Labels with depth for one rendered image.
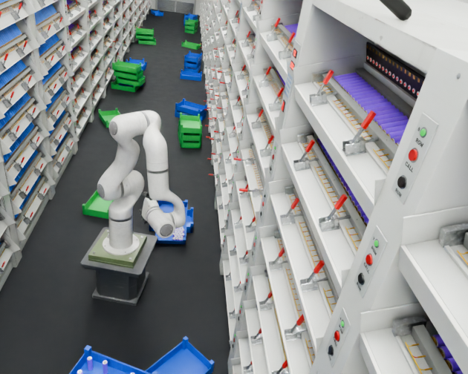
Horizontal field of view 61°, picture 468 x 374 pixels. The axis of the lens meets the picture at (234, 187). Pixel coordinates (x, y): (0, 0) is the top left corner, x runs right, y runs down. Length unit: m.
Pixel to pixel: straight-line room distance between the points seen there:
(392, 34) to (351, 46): 0.51
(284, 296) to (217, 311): 1.13
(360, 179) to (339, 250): 0.19
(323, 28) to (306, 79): 0.14
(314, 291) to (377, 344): 0.34
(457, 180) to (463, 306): 0.16
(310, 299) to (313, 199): 0.24
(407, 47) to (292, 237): 0.68
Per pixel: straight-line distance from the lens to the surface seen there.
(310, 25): 1.17
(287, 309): 1.24
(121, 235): 2.15
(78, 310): 2.38
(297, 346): 1.16
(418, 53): 0.64
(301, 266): 1.09
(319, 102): 1.05
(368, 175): 0.76
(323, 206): 0.98
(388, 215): 0.65
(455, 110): 0.55
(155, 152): 1.66
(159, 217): 1.80
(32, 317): 2.40
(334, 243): 0.88
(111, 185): 1.96
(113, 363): 1.73
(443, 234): 0.61
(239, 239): 2.04
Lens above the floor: 1.79
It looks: 32 degrees down
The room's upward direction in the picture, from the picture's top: 9 degrees clockwise
